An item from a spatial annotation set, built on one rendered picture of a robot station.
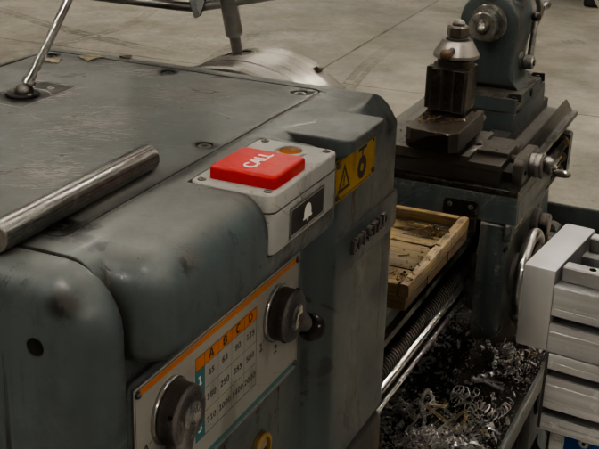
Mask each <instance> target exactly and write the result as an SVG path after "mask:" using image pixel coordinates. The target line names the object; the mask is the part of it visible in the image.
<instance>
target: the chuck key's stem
mask: <svg viewBox="0 0 599 449"><path fill-rule="evenodd" d="M219 1H220V3H221V12H222V17H223V22H224V28H225V33H226V36H227V37H229V39H230V45H231V50H232V56H234V55H241V54H243V51H242V41H241V35H242V23H241V17H240V13H239V7H238V6H237V5H236V3H235V0H219Z"/></svg>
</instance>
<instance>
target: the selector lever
mask: <svg viewBox="0 0 599 449"><path fill-rule="evenodd" d="M72 2H73V0H62V3H61V5H60V8H59V10H58V12H57V13H56V15H55V17H54V19H53V23H52V25H51V27H50V28H49V30H48V32H47V34H46V36H45V39H44V42H43V44H42V45H41V47H40V49H39V51H38V53H37V56H36V58H35V60H34V62H33V64H32V66H31V68H30V70H29V73H28V75H27V76H26V77H23V79H22V83H19V84H18V85H17V86H16V87H14V88H13V89H12V90H9V91H7V92H6V93H5V94H4V96H5V97H7V98H10V99H14V100H27V99H33V98H37V97H38V96H40V94H41V93H40V92H39V91H38V90H36V89H34V88H33V87H34V86H35V85H36V81H35V80H36V78H37V75H38V73H39V71H40V70H41V68H42V65H43V63H44V61H45V58H46V56H47V55H48V53H49V51H50V49H51V47H52V44H53V41H54V39H55V38H56V36H57V34H58V32H59V30H60V28H61V25H62V23H63V21H64V19H65V17H66V15H67V13H68V10H69V8H70V6H71V4H72Z"/></svg>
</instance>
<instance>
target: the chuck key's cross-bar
mask: <svg viewBox="0 0 599 449"><path fill-rule="evenodd" d="M93 1H100V2H107V3H115V4H129V5H137V6H144V7H152V8H160V9H167V10H175V11H182V12H193V11H192V8H191V6H190V3H189V2H181V1H174V0H93ZM269 1H274V0H235V3H236V5H237V6H239V5H246V4H256V3H263V2H269ZM216 9H221V3H220V1H219V0H209V1H204V5H203V7H202V9H201V11H202V12H203V11H209V10H216Z"/></svg>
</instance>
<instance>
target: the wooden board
mask: <svg viewBox="0 0 599 449"><path fill-rule="evenodd" d="M411 209H412V210H413V211H411ZM404 219H405V220H404ZM397 220H398V221H397ZM400 220H401V222H400ZM406 221H408V222H409V221H411V222H412V221H414V224H413V223H411V222H410V223H408V222H407V223H406ZM408 224H409V225H408ZM410 225H411V226H412V227H411V226H410ZM426 225H427V227H426V228H425V229H424V227H425V226H426ZM429 225H431V226H434V227H435V226H436V227H435V228H433V229H432V228H431V227H429ZM437 226H439V229H438V228H437ZM468 226H469V218H468V217H466V216H463V217H460V216H455V215H450V214H445V213H440V212H435V211H430V210H425V209H424V210H421V209H419V208H410V207H406V206H400V205H397V210H396V221H395V224H394V225H393V226H392V227H391V230H390V237H391V240H390V261H389V272H391V271H392V272H393V271H394V273H390V274H389V276H388V291H387V307H388V308H393V309H397V310H401V311H406V310H407V308H408V307H409V306H410V305H411V304H412V302H413V301H414V300H415V299H416V298H417V296H418V295H419V294H420V293H421V292H422V290H423V289H424V288H425V287H426V284H429V283H430V281H431V280H432V279H433V278H434V277H435V276H436V274H437V273H438V272H439V271H440V270H441V268H442V267H443V266H444V265H445V264H446V263H447V261H448V260H449V259H450V258H451V257H452V256H453V255H454V254H455V253H456V252H457V250H458V249H459V248H460V247H461V246H462V245H463V243H464V242H465V241H466V235H467V229H468ZM409 227H410V228H409ZM418 227H419V229H418ZM420 227H423V228H422V229H420ZM440 227H441V228H440ZM442 227H444V228H442ZM449 228H450V229H449ZM405 229H406V230H405ZM435 229H436V231H435ZM447 229H449V230H448V231H450V233H447V232H448V231H447V232H446V233H445V235H444V233H443V235H444V236H442V232H444V231H446V230H447ZM439 230H440V232H439ZM442 230H444V231H442ZM417 231H419V232H417ZM426 231H428V232H426ZM433 231H434V232H438V233H433ZM403 233H406V234H403ZM418 233H419V234H418ZM415 234H416V235H415ZM435 234H438V235H435ZM414 235H415V236H414ZM420 235H421V236H420ZM432 236H434V237H435V240H434V237H433V238H432ZM393 237H394V238H395V239H393ZM424 243H426V244H424ZM432 243H433V244H432ZM436 243H437V244H440V245H441V247H440V246H436V245H435V247H433V248H431V249H429V247H430V246H432V245H434V244H436ZM420 245H421V246H420ZM403 249H404V250H403ZM428 250H429V251H428ZM420 252H423V253H420ZM408 253H409V255H407V254H408ZM399 255H406V256H403V257H402V256H399ZM418 256H419V257H418ZM421 256H422V257H423V258H421ZM420 258H421V259H420ZM429 260H430V261H429ZM416 263H417V264H416ZM418 263H419V265H420V266H418ZM400 264H402V265H400ZM414 265H416V267H415V268H412V267H413V266H414ZM411 266H412V267H411ZM395 267H396V268H395ZM398 267H399V268H398ZM403 267H404V268H403ZM418 267H419V268H418ZM393 268H394V269H393ZM407 269H408V270H407ZM403 271H406V274H407V276H406V277H405V276H404V277H403V279H401V280H400V281H399V280H396V279H397V277H395V276H398V277H400V273H404V272H403ZM410 271H411V272H412V273H413V274H412V273H410ZM417 271H418V272H417ZM393 274H395V275H393ZM414 274H415V275H414ZM407 277H411V278H410V279H413V280H412V281H410V279H409V278H407ZM389 278H392V279H389ZM394 279H395V280H394ZM402 280H403V281H402ZM401 282H402V283H401ZM400 283H401V284H400Z"/></svg>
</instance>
